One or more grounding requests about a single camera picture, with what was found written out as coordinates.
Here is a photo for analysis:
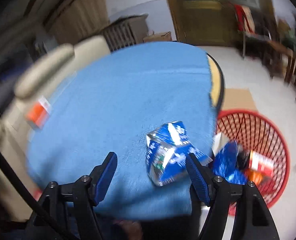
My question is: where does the beige curtain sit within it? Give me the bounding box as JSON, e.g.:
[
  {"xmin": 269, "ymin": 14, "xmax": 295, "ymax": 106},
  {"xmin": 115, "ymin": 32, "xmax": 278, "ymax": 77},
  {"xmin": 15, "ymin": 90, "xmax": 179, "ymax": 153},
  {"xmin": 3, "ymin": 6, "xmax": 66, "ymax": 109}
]
[{"xmin": 44, "ymin": 0, "xmax": 109, "ymax": 45}]

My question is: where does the orange white carton box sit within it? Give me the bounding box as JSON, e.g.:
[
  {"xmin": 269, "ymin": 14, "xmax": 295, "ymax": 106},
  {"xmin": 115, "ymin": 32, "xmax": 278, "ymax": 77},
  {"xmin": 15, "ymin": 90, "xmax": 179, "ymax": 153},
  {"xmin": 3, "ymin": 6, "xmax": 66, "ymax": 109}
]
[{"xmin": 25, "ymin": 96, "xmax": 52, "ymax": 129}]

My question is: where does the orange crumpled wrapper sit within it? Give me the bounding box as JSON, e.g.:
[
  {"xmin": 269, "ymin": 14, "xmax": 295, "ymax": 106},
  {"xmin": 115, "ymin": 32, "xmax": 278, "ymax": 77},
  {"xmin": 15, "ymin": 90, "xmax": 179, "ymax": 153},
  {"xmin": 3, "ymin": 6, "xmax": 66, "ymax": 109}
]
[{"xmin": 245, "ymin": 169, "xmax": 271, "ymax": 186}]

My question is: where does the blue toothpaste box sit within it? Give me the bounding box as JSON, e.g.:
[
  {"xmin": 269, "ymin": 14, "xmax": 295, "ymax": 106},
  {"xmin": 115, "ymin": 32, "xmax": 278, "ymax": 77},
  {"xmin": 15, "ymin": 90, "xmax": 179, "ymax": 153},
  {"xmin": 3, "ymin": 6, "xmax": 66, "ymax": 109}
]
[{"xmin": 212, "ymin": 132, "xmax": 230, "ymax": 156}]

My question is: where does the grey slatted cabinet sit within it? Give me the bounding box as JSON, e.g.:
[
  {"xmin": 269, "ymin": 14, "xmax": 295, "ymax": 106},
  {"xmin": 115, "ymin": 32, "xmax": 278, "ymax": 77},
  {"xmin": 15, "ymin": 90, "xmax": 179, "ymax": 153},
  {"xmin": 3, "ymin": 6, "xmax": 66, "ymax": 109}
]
[{"xmin": 100, "ymin": 14, "xmax": 148, "ymax": 52}]

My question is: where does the red white medicine box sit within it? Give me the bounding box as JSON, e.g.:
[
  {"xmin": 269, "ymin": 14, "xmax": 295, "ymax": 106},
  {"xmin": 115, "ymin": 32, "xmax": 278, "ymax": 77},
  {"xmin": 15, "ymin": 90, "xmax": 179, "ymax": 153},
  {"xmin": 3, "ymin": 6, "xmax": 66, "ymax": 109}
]
[{"xmin": 248, "ymin": 151, "xmax": 275, "ymax": 178}]

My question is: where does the beige leather sofa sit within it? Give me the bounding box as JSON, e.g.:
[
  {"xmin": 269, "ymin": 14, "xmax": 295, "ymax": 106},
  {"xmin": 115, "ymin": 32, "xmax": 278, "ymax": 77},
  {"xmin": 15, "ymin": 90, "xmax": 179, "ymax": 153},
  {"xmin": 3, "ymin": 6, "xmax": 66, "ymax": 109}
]
[{"xmin": 0, "ymin": 36, "xmax": 111, "ymax": 197}]

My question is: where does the blue plastic bag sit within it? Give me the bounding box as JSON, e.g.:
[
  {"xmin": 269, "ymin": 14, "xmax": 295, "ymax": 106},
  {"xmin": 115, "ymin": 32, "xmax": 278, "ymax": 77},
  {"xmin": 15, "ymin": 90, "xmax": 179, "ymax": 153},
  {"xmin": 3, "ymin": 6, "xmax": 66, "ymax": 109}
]
[{"xmin": 212, "ymin": 140, "xmax": 247, "ymax": 185}]

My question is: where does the small blue crushed carton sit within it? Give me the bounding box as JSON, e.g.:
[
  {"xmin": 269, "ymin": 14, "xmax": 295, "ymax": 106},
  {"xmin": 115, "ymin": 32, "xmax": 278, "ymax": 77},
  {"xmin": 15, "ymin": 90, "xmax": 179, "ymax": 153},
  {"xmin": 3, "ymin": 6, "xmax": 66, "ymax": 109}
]
[{"xmin": 146, "ymin": 121, "xmax": 212, "ymax": 187}]

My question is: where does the chair with red clothing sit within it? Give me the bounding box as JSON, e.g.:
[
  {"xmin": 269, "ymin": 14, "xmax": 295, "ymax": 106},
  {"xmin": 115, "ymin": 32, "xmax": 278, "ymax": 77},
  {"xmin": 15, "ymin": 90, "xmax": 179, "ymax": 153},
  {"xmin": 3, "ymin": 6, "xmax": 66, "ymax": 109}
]
[{"xmin": 233, "ymin": 4, "xmax": 272, "ymax": 59}]

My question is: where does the flat cardboard box under basket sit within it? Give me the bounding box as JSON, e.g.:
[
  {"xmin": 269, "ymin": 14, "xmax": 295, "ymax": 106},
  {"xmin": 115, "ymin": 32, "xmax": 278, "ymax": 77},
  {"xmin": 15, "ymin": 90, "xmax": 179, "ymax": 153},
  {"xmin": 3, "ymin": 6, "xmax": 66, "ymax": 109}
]
[{"xmin": 221, "ymin": 88, "xmax": 257, "ymax": 112}]

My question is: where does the red mesh trash basket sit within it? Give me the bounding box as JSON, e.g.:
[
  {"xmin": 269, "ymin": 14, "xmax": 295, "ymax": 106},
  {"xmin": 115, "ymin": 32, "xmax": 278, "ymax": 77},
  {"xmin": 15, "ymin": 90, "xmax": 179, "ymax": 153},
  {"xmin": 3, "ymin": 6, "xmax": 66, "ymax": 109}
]
[{"xmin": 216, "ymin": 109, "xmax": 290, "ymax": 208}]

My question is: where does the wooden double door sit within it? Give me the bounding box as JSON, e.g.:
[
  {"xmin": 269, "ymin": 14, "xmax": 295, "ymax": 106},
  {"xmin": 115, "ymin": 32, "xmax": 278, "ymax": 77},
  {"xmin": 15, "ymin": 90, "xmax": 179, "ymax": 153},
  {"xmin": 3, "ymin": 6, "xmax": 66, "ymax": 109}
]
[{"xmin": 167, "ymin": 0, "xmax": 276, "ymax": 46}]

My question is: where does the cardboard box by wall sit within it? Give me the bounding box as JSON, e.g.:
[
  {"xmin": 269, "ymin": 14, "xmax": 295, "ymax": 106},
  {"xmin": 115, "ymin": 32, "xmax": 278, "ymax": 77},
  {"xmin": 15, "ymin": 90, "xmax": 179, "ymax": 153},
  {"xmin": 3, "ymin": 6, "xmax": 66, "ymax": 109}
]
[{"xmin": 143, "ymin": 31, "xmax": 172, "ymax": 43}]

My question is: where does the blue tablecloth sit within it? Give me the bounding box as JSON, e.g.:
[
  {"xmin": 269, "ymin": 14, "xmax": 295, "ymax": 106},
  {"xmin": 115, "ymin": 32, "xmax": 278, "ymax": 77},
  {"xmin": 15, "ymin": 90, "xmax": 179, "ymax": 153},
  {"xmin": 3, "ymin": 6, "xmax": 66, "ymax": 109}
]
[{"xmin": 26, "ymin": 42, "xmax": 217, "ymax": 220}]

